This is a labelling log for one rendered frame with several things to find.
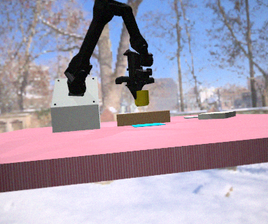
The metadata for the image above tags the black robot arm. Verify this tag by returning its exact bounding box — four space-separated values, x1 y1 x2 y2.
64 0 153 96

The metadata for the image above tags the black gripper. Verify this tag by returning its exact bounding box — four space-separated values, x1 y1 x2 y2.
115 64 155 99

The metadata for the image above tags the tan flat strip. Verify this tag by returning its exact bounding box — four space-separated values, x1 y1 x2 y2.
117 110 170 127

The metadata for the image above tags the yellow cup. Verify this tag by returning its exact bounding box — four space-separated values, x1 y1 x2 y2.
134 90 149 107

